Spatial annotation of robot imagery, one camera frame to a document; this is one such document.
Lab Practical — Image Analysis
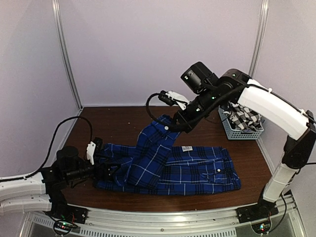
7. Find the left black cable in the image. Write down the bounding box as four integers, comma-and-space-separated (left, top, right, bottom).
0, 116, 94, 182

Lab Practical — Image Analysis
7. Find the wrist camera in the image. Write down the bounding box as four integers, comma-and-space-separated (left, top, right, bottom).
158, 90, 190, 110
86, 137, 103, 165

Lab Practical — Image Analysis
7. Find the light blue perforated basket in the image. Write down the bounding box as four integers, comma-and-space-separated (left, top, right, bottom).
218, 107, 264, 140

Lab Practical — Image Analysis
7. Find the black cable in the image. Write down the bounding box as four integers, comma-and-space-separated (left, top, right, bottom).
0, 116, 94, 182
146, 83, 316, 133

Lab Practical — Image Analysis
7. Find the circuit board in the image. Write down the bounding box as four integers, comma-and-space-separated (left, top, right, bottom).
53, 221, 75, 235
251, 221, 272, 235

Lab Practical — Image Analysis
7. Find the right circuit board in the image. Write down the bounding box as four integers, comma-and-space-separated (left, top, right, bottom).
251, 221, 272, 235

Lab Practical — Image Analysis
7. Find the left circuit board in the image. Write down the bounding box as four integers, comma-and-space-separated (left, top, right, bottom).
53, 221, 75, 235

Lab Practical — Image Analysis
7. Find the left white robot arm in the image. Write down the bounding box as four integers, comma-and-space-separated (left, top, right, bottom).
0, 143, 120, 219

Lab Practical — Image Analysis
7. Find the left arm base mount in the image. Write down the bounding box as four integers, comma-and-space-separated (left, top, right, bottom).
45, 191, 88, 224

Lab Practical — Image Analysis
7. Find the right black cable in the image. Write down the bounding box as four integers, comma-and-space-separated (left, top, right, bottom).
146, 83, 316, 133

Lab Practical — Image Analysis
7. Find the aluminium frame post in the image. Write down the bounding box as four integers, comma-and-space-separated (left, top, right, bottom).
51, 0, 83, 111
249, 0, 269, 77

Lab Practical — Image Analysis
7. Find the blue plaid long sleeve shirt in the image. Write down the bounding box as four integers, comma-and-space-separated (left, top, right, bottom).
93, 115, 241, 196

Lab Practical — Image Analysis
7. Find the left aluminium frame post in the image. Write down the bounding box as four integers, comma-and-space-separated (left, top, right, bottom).
51, 0, 83, 111

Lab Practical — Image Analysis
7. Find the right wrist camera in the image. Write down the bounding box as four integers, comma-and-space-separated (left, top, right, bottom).
158, 90, 190, 110

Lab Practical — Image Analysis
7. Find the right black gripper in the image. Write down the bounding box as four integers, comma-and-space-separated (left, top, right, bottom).
170, 86, 221, 132

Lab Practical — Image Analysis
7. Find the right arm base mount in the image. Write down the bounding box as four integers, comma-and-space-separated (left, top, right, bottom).
236, 198, 279, 224

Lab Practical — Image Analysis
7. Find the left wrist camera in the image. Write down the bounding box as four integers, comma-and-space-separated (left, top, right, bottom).
86, 137, 103, 165

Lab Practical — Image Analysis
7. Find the black white checked shirt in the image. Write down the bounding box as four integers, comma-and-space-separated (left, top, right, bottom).
223, 102, 262, 131

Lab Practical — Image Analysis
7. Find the front aluminium rail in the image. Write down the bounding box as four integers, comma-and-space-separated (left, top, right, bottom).
18, 194, 307, 237

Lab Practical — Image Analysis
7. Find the right aluminium frame post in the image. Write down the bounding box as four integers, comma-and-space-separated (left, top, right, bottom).
249, 0, 269, 77

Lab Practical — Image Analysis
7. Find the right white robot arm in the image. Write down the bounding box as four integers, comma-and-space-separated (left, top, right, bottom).
167, 62, 316, 218

